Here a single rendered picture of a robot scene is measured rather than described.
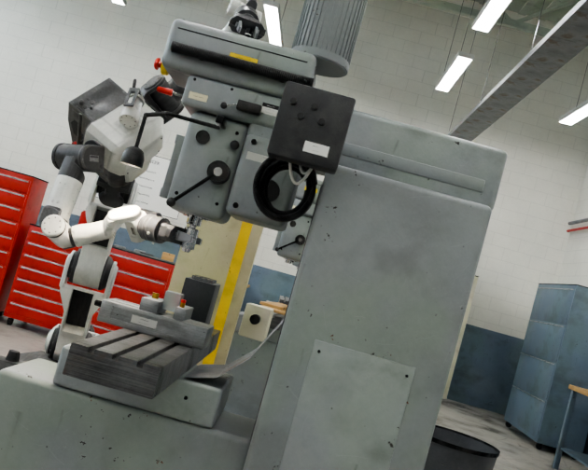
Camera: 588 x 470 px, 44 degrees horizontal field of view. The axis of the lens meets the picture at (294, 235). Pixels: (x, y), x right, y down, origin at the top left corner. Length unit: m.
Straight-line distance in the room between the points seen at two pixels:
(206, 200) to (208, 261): 1.84
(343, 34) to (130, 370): 1.24
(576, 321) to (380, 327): 7.19
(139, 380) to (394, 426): 0.75
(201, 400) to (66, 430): 0.41
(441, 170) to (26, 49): 10.87
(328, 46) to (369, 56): 9.56
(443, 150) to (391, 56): 9.68
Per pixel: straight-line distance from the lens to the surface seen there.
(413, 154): 2.27
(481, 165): 2.30
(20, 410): 2.36
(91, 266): 2.96
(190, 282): 2.78
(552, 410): 9.23
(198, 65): 2.31
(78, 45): 12.47
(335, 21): 2.37
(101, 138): 2.67
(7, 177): 7.53
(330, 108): 2.01
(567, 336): 9.19
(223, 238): 4.07
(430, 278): 2.12
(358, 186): 2.11
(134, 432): 2.27
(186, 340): 2.31
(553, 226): 12.00
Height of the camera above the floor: 1.21
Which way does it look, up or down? 3 degrees up
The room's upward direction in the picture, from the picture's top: 16 degrees clockwise
